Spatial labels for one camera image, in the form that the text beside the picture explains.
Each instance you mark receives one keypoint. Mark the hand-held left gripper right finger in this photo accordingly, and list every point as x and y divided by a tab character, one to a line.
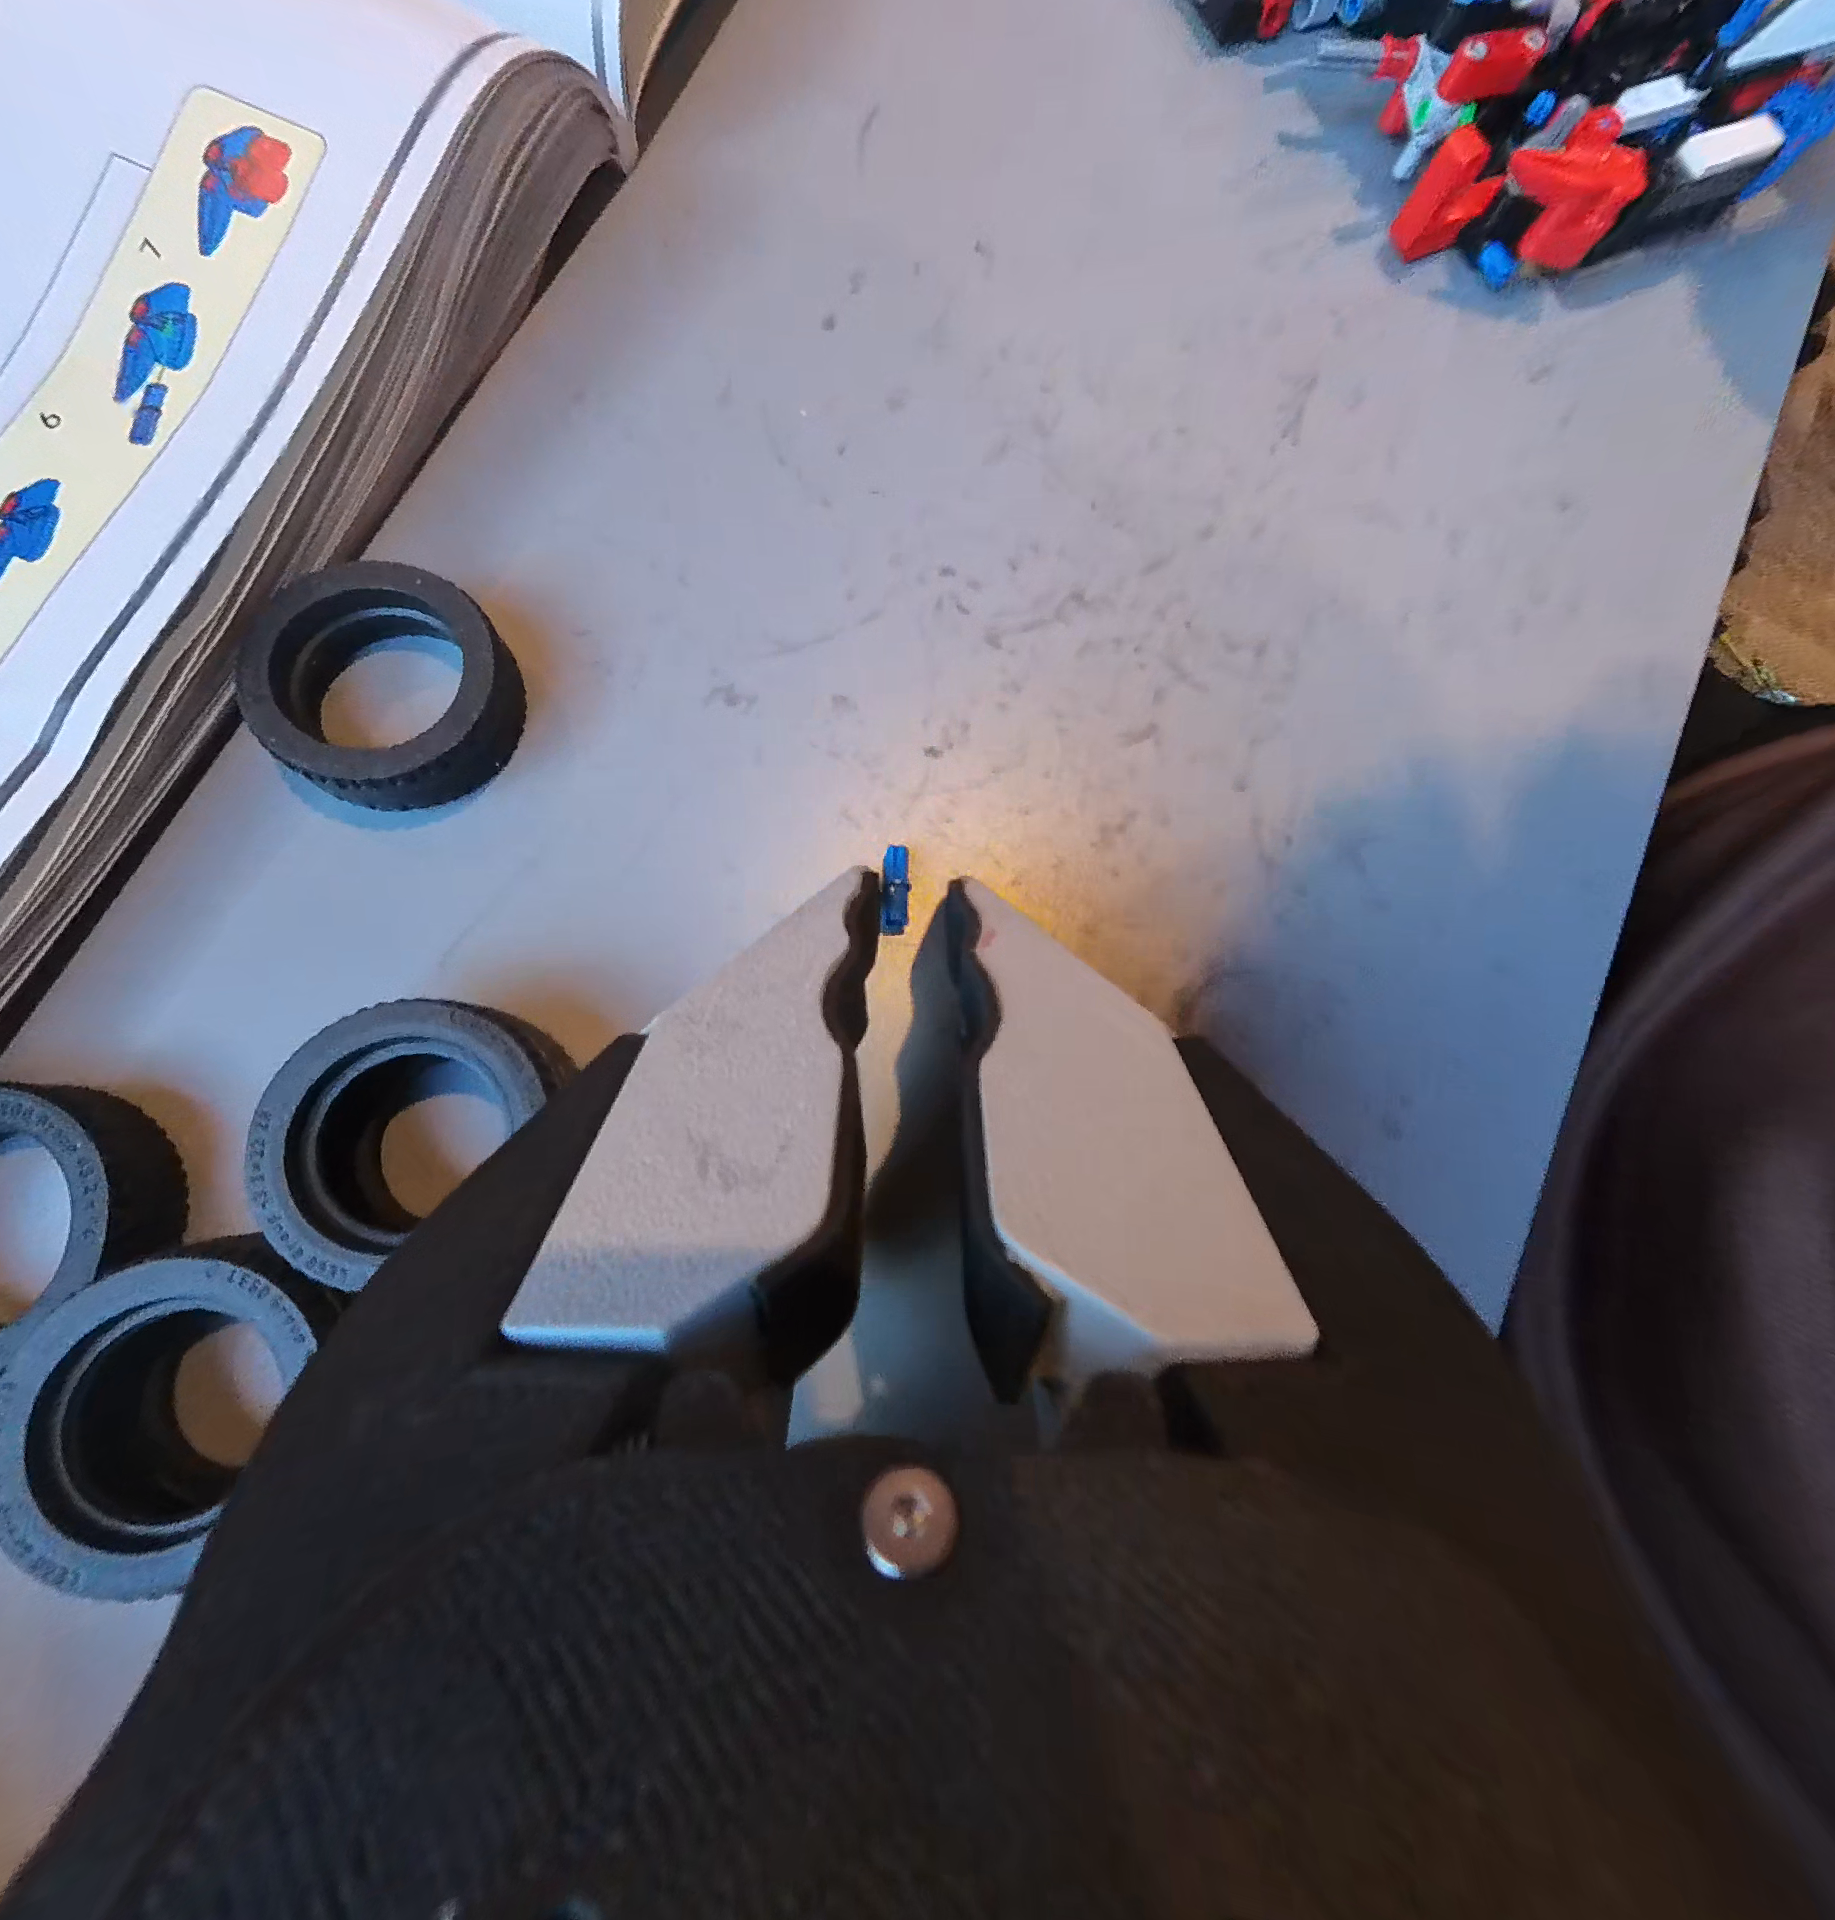
1143	1200

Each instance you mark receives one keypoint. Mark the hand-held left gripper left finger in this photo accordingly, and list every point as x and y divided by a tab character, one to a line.
679	1185

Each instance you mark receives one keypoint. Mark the blue connector pin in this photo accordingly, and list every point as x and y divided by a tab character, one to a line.
895	887

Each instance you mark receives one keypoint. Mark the toy brick race car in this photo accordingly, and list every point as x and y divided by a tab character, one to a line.
1577	196

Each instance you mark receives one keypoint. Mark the black rubber tyre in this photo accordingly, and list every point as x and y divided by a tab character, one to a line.
280	1141
19	1440
123	1155
274	705

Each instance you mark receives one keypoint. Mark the person's brown hoodie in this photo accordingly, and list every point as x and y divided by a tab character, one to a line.
1726	1200

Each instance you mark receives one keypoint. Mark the open instruction booklet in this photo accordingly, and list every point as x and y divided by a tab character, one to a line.
108	375

